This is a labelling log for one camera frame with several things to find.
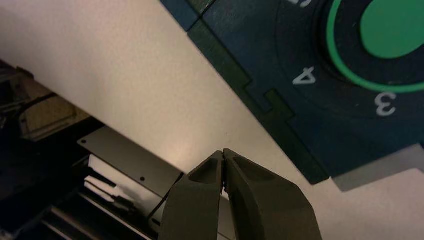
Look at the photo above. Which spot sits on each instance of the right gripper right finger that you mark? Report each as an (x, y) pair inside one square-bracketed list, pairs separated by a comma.
[(265, 208)]

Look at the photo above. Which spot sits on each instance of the grey metal plate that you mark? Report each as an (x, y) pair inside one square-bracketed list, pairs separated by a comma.
[(132, 159)]

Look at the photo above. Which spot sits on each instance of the black green rotary knob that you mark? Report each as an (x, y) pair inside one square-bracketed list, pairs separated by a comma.
[(391, 30)]

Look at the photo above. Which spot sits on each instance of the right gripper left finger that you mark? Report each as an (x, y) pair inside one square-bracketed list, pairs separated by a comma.
[(195, 205)]

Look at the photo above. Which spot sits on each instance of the blue grey task box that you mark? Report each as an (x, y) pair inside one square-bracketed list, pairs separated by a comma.
[(271, 49)]

